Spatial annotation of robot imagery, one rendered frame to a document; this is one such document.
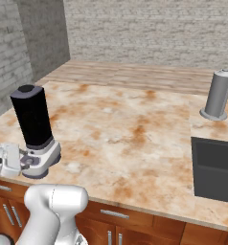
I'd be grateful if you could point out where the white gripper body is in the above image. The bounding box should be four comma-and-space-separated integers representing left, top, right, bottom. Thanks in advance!
0, 143, 23, 179

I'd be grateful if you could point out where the black blender with white base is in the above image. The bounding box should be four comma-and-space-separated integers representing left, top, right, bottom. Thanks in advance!
10, 83, 62, 180

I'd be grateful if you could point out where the dark grey blender lid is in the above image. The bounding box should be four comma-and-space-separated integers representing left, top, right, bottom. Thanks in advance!
10, 83, 43, 97

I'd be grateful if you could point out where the wooden drawer front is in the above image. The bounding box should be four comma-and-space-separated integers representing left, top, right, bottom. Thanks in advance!
182, 222, 228, 245
0, 178, 30, 205
77, 200, 155, 228

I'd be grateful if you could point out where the dark grey sink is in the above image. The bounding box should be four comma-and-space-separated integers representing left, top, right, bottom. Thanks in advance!
191, 136, 228, 205

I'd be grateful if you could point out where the grey paper towel holder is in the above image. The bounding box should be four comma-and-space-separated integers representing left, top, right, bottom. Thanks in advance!
199, 69, 228, 122

